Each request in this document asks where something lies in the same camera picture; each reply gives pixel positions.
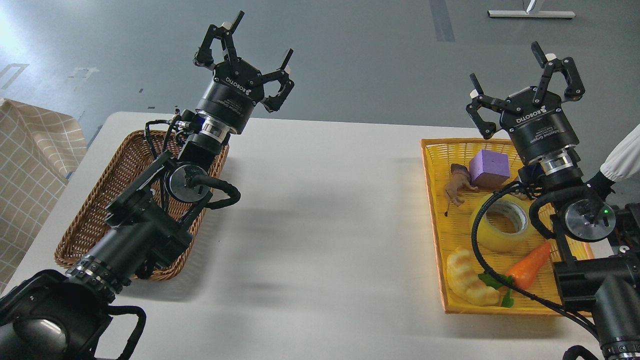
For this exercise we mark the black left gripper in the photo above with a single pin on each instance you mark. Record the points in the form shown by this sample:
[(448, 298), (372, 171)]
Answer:
[(229, 97)]

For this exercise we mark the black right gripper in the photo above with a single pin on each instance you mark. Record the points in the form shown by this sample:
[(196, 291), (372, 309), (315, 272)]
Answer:
[(537, 125)]

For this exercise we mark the yellow tape roll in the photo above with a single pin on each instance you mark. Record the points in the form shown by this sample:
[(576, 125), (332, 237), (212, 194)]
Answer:
[(506, 225)]

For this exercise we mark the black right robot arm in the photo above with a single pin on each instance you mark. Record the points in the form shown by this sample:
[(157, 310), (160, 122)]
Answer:
[(597, 276)]

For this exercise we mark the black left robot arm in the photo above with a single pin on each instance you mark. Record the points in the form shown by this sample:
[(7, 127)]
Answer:
[(61, 316)]

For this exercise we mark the purple foam cube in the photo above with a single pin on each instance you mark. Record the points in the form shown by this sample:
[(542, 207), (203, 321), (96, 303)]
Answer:
[(489, 169)]

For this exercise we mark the white metal stand base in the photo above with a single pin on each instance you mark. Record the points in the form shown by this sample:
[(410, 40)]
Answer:
[(531, 9)]

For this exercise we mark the yellow plastic basket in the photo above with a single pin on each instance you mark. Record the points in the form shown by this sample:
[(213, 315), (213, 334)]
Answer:
[(453, 231)]

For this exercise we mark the brown toy animal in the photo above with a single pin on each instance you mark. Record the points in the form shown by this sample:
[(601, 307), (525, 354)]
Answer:
[(460, 178)]

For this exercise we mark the brown wicker basket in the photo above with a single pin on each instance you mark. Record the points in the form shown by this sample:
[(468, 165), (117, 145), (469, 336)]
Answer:
[(88, 227)]

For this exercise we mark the orange toy carrot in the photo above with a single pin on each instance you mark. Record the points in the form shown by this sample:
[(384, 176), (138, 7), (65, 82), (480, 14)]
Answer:
[(522, 274)]

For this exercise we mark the yellow toy croissant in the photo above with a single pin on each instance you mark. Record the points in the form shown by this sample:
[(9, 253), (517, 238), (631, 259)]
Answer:
[(464, 281)]

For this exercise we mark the beige checkered cloth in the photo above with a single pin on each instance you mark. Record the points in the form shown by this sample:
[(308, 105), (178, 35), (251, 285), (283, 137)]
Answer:
[(39, 148)]

